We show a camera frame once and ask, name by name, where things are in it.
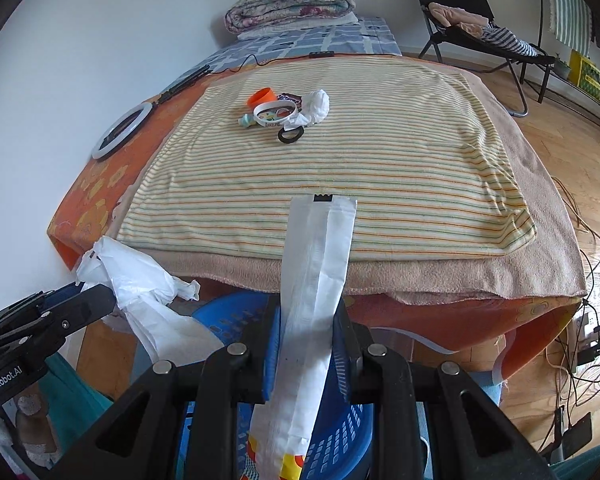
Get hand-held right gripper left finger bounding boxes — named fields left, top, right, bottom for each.
left=45, top=296, right=283, bottom=480

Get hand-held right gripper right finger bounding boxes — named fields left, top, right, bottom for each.
left=330, top=297, right=561, bottom=480

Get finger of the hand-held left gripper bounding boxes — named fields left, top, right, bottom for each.
left=40, top=284, right=118, bottom=348
left=0, top=281, right=88, bottom=322

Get blue plastic basket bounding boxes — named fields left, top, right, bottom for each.
left=180, top=294, right=381, bottom=480

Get white plastic bag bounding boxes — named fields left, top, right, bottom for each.
left=75, top=236, right=226, bottom=367

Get white citrus print packet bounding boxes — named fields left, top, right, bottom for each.
left=247, top=193, right=358, bottom=480

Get white tissue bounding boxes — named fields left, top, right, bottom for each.
left=280, top=89, right=331, bottom=131

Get brown plush slipper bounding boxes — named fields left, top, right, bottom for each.
left=12, top=392, right=63, bottom=468

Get teal cloth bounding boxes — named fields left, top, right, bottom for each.
left=45, top=350, right=116, bottom=461

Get beige towel blanket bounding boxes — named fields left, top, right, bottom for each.
left=112, top=55, right=591, bottom=306

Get orange floral bed sheet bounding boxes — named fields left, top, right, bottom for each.
left=46, top=55, right=583, bottom=386

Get striped blanket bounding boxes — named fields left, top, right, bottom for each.
left=117, top=72, right=538, bottom=263

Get black power adapter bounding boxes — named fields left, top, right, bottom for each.
left=575, top=325, right=600, bottom=366

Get flat black device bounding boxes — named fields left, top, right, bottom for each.
left=562, top=410, right=593, bottom=461

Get black folded stand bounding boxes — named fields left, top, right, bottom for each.
left=157, top=64, right=213, bottom=106

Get orange plastic cup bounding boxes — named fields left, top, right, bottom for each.
left=247, top=87, right=277, bottom=108

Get blue plaid bed sheet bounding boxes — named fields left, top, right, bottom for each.
left=200, top=14, right=403, bottom=73

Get white pillow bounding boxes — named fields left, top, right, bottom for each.
left=237, top=12, right=361, bottom=41

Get folded floral quilt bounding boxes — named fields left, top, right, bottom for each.
left=224, top=0, right=358, bottom=36

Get black metal rack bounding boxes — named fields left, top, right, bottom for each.
left=535, top=0, right=600, bottom=136

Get grey striped cloth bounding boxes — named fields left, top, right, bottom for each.
left=480, top=25, right=538, bottom=57

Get pink cloth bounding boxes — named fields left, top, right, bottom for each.
left=427, top=2, right=491, bottom=38

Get small potted plant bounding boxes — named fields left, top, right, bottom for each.
left=552, top=52, right=573, bottom=81

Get yellow box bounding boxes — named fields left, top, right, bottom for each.
left=567, top=50, right=600, bottom=103

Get green striped towel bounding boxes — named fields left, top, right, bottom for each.
left=547, top=0, right=595, bottom=56

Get white ring light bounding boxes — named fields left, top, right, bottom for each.
left=91, top=101, right=155, bottom=162

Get white paper band ring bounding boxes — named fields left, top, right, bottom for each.
left=252, top=100, right=300, bottom=128

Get bundle of floor cables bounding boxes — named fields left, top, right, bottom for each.
left=545, top=175, right=600, bottom=411

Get thin black cable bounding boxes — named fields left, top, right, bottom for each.
left=207, top=54, right=313, bottom=75

